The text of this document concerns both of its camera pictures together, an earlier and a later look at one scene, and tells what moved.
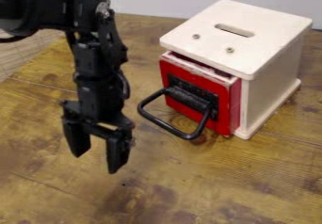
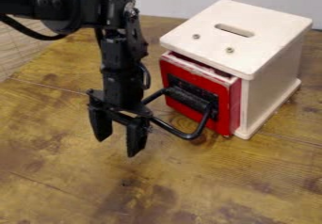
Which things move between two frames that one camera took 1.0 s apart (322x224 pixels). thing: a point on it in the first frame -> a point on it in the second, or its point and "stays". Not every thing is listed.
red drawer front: (177, 67) stays
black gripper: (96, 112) -> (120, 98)
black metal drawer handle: (192, 94) stays
